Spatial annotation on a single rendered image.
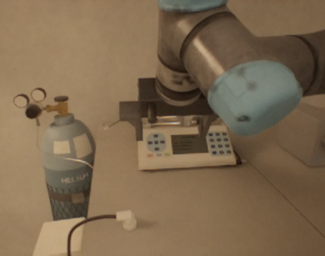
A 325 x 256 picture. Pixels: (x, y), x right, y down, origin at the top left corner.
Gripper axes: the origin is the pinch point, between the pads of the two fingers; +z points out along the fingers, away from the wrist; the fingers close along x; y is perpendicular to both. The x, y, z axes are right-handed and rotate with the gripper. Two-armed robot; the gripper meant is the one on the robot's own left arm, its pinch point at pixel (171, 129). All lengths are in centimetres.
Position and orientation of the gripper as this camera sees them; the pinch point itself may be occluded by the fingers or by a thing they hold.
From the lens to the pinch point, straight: 53.0
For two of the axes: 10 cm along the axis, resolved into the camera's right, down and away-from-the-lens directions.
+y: 0.8, 8.5, -5.2
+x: 10.0, -0.4, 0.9
